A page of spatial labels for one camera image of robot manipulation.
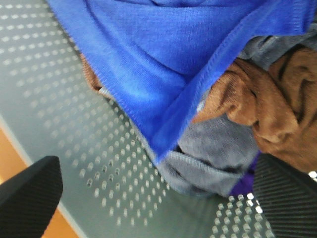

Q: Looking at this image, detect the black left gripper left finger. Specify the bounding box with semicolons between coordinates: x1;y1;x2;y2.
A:
0;156;63;238

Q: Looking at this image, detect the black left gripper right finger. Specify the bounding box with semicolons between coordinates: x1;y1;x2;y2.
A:
253;154;317;238

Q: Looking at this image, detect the blue microfibre towel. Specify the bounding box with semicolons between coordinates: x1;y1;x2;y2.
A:
48;0;317;163

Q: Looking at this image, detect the purple towel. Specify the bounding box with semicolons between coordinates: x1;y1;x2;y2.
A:
229;151;261;196

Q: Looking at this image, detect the grey towel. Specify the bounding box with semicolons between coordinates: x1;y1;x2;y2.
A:
158;27;317;196

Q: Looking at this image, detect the brown towel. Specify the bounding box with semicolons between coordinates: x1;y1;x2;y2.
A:
81;45;317;172

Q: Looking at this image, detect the grey perforated plastic basket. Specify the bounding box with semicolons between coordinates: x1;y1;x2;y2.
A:
0;0;273;238

